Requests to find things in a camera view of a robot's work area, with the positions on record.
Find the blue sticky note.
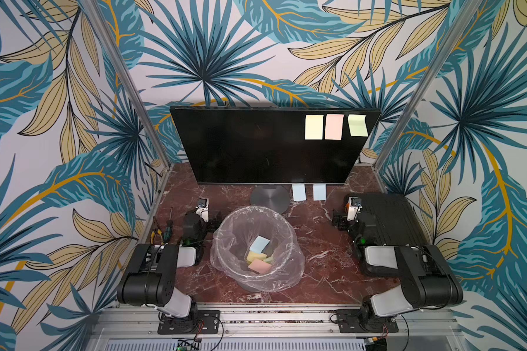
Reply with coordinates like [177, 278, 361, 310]
[292, 184, 307, 202]
[250, 235, 270, 253]
[313, 184, 326, 201]

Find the green sticky note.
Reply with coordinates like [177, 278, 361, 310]
[348, 114, 369, 137]

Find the yellow sticky note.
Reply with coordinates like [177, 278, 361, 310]
[246, 251, 267, 264]
[304, 115, 324, 140]

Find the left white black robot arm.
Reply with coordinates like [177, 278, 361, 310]
[117, 209, 223, 321]

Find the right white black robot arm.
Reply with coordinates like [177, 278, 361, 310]
[332, 207, 463, 320]

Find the yellow sticky note in bin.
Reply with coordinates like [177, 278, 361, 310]
[246, 251, 267, 264]

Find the blue sticky note in bin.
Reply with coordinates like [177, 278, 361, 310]
[250, 235, 270, 253]

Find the grey round monitor stand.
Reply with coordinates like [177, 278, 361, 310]
[250, 185, 291, 214]

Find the black computer monitor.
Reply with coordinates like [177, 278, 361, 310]
[171, 106, 381, 184]

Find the black plastic tool case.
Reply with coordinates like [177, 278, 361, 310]
[353, 192, 430, 277]

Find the clear plastic bin liner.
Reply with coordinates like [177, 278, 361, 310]
[209, 205, 307, 294]

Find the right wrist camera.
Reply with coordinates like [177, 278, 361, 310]
[346, 196, 362, 221]

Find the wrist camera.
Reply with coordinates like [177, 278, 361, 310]
[346, 196, 362, 221]
[196, 197, 209, 216]

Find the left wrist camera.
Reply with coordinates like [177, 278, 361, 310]
[196, 197, 209, 216]

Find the green handled screwdriver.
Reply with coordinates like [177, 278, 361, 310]
[162, 209, 174, 244]

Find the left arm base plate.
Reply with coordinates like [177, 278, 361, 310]
[158, 310, 220, 335]

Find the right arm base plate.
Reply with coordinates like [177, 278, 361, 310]
[335, 309, 399, 335]

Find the aluminium front rail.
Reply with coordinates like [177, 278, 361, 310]
[91, 303, 461, 339]

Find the left aluminium frame post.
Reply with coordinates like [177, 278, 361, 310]
[81, 0, 171, 171]

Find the aluminium frame post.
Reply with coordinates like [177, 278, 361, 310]
[373, 0, 482, 175]
[81, 0, 171, 171]

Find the right aluminium frame post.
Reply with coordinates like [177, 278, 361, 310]
[373, 0, 482, 175]

